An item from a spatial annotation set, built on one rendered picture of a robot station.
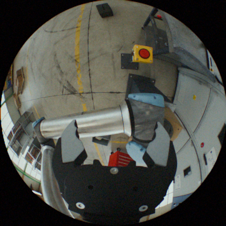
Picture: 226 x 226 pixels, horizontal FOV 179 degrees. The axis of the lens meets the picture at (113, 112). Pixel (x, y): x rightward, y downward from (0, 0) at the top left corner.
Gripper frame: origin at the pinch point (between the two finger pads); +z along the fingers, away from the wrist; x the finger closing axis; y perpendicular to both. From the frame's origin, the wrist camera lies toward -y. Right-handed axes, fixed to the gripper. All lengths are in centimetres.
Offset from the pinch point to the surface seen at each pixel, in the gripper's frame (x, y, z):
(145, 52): 11.5, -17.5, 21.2
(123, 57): 8, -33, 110
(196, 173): 94, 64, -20
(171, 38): 30, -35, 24
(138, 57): 8.4, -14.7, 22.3
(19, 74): -364, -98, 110
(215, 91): 97, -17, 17
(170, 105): 41, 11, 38
